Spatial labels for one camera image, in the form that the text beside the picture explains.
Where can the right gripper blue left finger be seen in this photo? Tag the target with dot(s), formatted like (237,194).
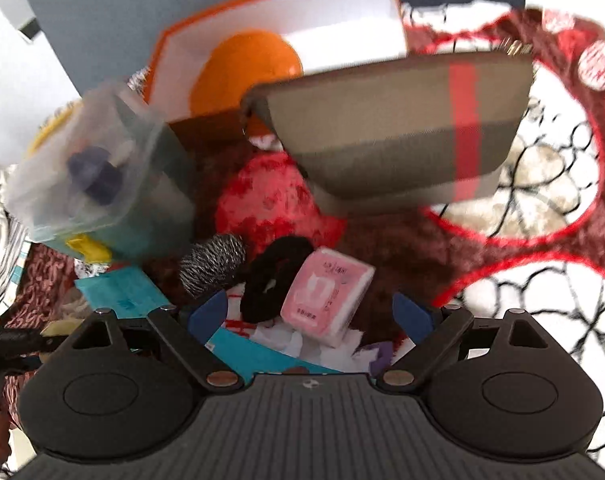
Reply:
(208,317)

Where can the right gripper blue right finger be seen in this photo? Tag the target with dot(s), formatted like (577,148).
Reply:
(415,321)

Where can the steel wool scrubber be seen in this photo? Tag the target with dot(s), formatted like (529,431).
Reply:
(211,265)

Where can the black fuzzy scrunchie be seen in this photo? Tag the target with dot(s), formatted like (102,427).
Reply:
(270,276)

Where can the pink tissue packet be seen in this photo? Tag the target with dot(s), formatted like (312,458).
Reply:
(325,294)

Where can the orange silicone honeycomb mat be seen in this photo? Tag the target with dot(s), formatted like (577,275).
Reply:
(239,63)

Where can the purple microfibre towel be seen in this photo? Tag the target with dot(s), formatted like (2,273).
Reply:
(382,355)

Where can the white plush toy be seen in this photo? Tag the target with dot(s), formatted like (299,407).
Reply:
(349,357)

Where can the teal tissue packet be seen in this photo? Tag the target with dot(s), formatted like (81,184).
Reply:
(128,291)

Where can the clear plastic toolbox yellow latch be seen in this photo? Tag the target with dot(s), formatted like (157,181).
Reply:
(106,180)

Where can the grey plaid zipper pouch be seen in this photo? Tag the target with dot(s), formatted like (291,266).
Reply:
(422,130)

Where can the orange white cardboard box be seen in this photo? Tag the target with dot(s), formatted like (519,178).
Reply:
(326,35)

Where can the grey sofa backrest cushion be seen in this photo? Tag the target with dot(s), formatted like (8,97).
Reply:
(132,15)

